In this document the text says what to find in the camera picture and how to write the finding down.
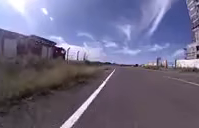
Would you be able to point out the fence with concrete posts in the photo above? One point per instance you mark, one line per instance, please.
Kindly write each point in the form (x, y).
(76, 55)

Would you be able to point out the white painted edge line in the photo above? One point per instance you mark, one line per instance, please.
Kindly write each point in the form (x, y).
(87, 104)

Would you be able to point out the grey asphalt road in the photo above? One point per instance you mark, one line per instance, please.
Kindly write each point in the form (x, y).
(143, 100)

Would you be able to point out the distant buildings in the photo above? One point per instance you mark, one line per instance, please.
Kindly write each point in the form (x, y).
(157, 63)

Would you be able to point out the dry grass verge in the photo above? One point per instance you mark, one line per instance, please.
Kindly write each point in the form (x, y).
(27, 80)

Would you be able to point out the low grey building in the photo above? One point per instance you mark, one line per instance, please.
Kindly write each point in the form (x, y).
(17, 46)

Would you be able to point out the white wall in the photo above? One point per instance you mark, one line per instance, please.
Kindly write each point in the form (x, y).
(192, 63)

